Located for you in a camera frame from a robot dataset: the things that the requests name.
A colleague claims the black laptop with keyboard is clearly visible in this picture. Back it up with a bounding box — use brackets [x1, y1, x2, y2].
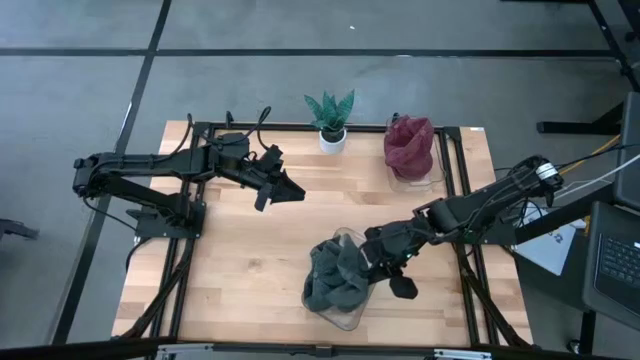
[582, 199, 640, 331]

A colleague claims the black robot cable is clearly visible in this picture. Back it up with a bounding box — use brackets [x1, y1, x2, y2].
[249, 105, 273, 151]

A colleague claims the yellow cable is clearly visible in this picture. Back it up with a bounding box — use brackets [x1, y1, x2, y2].
[559, 133, 621, 176]

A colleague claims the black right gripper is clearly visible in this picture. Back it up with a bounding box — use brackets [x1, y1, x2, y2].
[362, 217, 434, 300]

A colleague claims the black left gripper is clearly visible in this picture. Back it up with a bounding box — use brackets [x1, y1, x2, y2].
[234, 164, 306, 212]

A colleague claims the dark green baseball cap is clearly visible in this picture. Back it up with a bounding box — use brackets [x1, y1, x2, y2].
[303, 264, 371, 314]

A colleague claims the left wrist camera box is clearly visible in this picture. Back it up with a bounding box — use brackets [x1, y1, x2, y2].
[257, 144, 284, 174]

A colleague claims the black floor stand frame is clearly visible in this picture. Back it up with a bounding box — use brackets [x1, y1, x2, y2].
[537, 0, 640, 136]

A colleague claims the white cable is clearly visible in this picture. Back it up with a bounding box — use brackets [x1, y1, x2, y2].
[557, 153, 640, 197]

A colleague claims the artificial plant in white pot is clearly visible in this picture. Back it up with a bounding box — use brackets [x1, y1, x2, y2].
[303, 89, 356, 155]

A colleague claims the black aluminium table frame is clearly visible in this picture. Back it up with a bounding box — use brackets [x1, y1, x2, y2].
[112, 119, 534, 351]

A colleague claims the clear plastic bin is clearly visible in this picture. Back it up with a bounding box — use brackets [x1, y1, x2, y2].
[299, 227, 377, 332]
[383, 117, 447, 194]

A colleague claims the white paper sheet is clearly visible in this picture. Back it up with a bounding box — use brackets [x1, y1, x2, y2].
[514, 219, 576, 276]

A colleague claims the maroon red baseball cap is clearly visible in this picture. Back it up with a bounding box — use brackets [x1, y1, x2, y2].
[385, 115, 435, 156]

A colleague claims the black flat screen panel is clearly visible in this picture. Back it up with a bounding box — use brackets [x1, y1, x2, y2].
[612, 92, 640, 211]

